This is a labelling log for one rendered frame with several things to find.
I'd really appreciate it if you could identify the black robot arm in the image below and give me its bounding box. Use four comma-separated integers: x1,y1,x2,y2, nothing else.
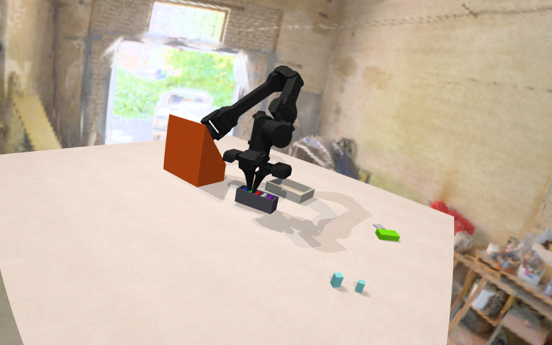
200,65,304,171

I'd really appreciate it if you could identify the green rectangular block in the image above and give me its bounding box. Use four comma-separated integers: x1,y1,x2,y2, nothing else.
375,229,400,242

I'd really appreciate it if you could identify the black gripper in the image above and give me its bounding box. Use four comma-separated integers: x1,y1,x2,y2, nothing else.
223,136,292,193

